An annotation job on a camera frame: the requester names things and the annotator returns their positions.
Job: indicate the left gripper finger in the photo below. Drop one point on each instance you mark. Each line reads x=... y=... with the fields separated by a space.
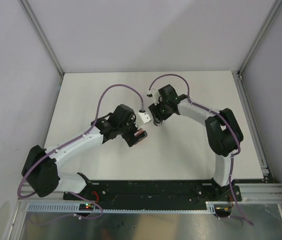
x=135 y=140
x=140 y=131

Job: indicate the white pill bottle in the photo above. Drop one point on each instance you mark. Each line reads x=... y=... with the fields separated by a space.
x=157 y=122

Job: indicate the grey slotted cable duct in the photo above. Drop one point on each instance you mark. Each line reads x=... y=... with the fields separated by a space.
x=79 y=207

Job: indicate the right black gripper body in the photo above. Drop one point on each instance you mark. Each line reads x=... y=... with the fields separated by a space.
x=160 y=109

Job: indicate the left aluminium frame post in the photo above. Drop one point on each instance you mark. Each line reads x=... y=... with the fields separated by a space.
x=33 y=20

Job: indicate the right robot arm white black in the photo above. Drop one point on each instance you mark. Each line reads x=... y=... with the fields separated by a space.
x=223 y=132

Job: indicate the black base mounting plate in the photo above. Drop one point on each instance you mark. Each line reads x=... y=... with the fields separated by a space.
x=155 y=193

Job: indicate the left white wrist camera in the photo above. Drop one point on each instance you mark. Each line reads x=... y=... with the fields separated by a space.
x=142 y=118

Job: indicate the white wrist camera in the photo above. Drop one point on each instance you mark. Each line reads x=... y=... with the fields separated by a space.
x=142 y=118
x=154 y=94

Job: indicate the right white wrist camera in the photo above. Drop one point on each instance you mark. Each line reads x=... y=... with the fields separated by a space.
x=154 y=94

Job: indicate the right aluminium frame post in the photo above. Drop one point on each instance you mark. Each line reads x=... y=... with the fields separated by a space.
x=260 y=36

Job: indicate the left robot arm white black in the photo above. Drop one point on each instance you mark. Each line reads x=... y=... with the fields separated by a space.
x=42 y=168

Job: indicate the red pill organizer box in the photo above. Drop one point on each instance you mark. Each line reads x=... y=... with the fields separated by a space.
x=140 y=137

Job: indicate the aluminium frame post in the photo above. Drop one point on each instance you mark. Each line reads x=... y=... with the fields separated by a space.
x=33 y=20
x=260 y=36

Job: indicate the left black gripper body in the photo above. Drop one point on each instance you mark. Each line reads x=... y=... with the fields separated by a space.
x=127 y=132

